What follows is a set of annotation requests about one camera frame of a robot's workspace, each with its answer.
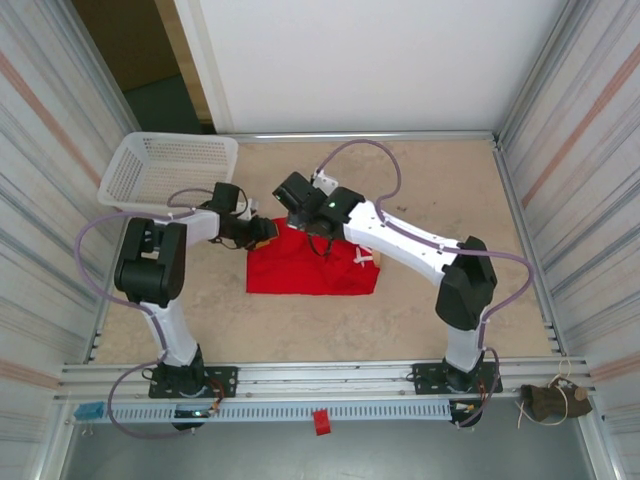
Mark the red t-shirt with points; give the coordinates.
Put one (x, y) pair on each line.
(290, 270)

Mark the white perforated plastic basket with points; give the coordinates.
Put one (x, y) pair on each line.
(150, 170)

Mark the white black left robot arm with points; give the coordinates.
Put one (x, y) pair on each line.
(170, 335)

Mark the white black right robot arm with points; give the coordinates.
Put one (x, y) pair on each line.
(400, 235)

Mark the aluminium table edge bar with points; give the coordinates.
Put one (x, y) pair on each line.
(400, 135)

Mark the tan wooden door jamb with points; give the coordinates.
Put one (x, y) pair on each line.
(184, 60)

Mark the black controller board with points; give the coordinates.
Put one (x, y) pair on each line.
(465, 407)
(195, 413)

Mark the small red block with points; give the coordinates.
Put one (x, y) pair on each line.
(322, 422)

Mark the brown wooden door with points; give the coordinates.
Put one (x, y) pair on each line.
(125, 40)

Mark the small blue block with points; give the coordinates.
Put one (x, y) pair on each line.
(89, 411)

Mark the brown cloth bag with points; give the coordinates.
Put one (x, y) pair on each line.
(545, 405)

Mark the small wooden disc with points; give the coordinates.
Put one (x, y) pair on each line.
(580, 394)

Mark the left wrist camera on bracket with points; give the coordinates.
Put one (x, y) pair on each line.
(248, 207)

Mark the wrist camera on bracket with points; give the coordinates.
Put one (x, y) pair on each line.
(327, 180)
(248, 207)

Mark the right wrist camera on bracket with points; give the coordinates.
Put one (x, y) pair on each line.
(327, 180)

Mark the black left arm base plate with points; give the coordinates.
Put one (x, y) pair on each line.
(225, 380)

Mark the aluminium mounting rail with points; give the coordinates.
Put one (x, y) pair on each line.
(325, 375)

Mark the white door frame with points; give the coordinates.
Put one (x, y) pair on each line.
(205, 60)

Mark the aluminium frame post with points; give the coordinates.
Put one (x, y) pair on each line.
(107, 70)
(535, 70)

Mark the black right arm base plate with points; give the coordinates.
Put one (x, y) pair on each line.
(425, 377)

